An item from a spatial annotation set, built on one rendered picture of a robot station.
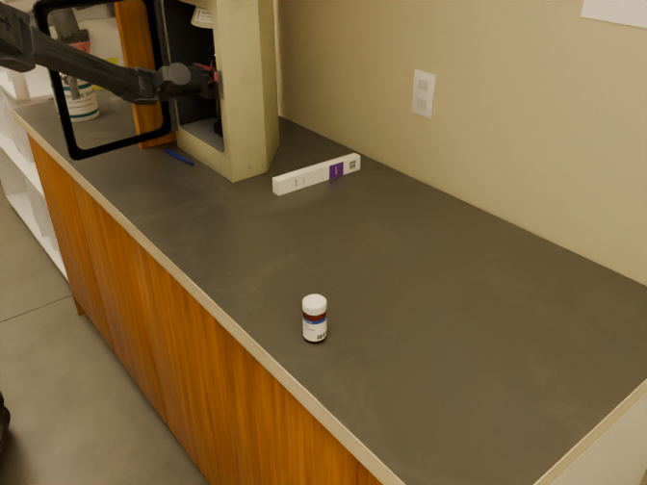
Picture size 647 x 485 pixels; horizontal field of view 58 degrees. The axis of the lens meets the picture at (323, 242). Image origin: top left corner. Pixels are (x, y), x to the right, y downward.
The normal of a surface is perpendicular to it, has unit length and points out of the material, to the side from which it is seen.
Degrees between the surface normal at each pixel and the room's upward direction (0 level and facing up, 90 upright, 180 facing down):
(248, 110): 90
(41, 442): 0
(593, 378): 0
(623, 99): 90
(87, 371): 0
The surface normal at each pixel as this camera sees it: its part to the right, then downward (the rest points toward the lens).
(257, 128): 0.62, 0.41
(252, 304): 0.00, -0.85
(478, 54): -0.78, 0.33
